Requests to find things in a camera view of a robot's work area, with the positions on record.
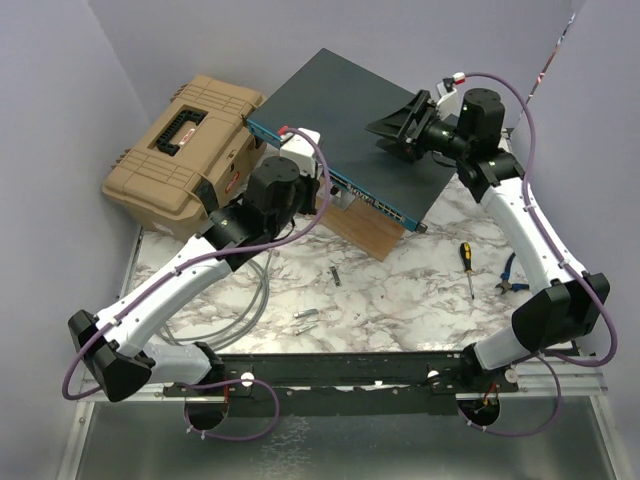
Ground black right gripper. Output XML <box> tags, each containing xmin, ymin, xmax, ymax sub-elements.
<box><xmin>367</xmin><ymin>89</ymin><xmax>473</xmax><ymax>164</ymax></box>

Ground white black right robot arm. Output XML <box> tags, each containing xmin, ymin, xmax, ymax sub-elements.
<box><xmin>366</xmin><ymin>88</ymin><xmax>610</xmax><ymax>391</ymax></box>

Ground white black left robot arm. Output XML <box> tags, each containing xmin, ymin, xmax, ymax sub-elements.
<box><xmin>68</xmin><ymin>156</ymin><xmax>320</xmax><ymax>402</ymax></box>

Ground wooden base board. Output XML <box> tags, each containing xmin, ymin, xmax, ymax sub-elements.
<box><xmin>321</xmin><ymin>196</ymin><xmax>405</xmax><ymax>262</ymax></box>

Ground tan plastic tool case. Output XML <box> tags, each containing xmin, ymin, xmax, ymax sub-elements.
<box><xmin>102</xmin><ymin>75</ymin><xmax>266</xmax><ymax>241</ymax></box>

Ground yellow black screwdriver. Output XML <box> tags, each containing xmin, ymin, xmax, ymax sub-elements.
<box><xmin>459</xmin><ymin>242</ymin><xmax>475</xmax><ymax>300</ymax></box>

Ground metal switch stand bracket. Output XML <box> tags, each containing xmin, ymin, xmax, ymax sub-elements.
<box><xmin>330</xmin><ymin>184</ymin><xmax>355</xmax><ymax>211</ymax></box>

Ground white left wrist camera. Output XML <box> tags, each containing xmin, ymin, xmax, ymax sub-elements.
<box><xmin>278</xmin><ymin>126</ymin><xmax>318</xmax><ymax>178</ymax></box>

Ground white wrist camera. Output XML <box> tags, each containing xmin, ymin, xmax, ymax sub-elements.
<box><xmin>436</xmin><ymin>72</ymin><xmax>466</xmax><ymax>119</ymax></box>
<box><xmin>278</xmin><ymin>126</ymin><xmax>318</xmax><ymax>178</ymax></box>

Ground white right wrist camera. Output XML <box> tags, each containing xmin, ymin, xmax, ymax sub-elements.
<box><xmin>436</xmin><ymin>72</ymin><xmax>466</xmax><ymax>119</ymax></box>

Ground dark blue network switch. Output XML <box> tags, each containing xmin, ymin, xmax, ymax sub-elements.
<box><xmin>246</xmin><ymin>48</ymin><xmax>453</xmax><ymax>232</ymax></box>

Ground grey coiled network cable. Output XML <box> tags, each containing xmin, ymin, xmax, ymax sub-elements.
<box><xmin>159</xmin><ymin>249</ymin><xmax>281</xmax><ymax>350</ymax></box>

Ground blue handled pliers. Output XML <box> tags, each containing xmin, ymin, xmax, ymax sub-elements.
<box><xmin>495</xmin><ymin>253</ymin><xmax>529</xmax><ymax>295</ymax></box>

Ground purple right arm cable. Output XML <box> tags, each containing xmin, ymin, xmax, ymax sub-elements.
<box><xmin>462</xmin><ymin>72</ymin><xmax>618</xmax><ymax>437</ymax></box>

